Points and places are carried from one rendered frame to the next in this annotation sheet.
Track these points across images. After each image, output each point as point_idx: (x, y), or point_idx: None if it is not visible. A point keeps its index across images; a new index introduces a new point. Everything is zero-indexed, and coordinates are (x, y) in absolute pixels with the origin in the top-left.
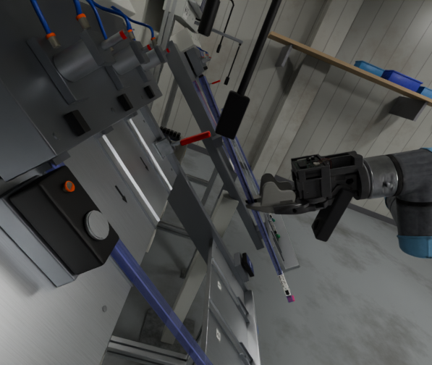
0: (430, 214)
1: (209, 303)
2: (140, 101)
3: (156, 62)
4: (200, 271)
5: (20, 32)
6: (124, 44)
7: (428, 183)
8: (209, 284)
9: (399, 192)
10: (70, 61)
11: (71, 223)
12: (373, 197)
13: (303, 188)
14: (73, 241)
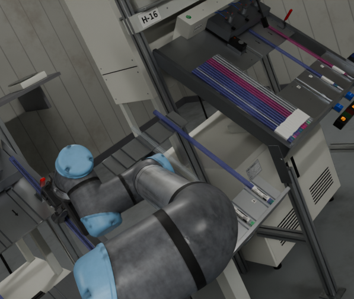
0: (72, 203)
1: (52, 288)
2: None
3: None
4: (223, 279)
5: None
6: None
7: (60, 182)
8: (64, 277)
9: (63, 191)
10: None
11: None
12: (65, 198)
13: (49, 204)
14: None
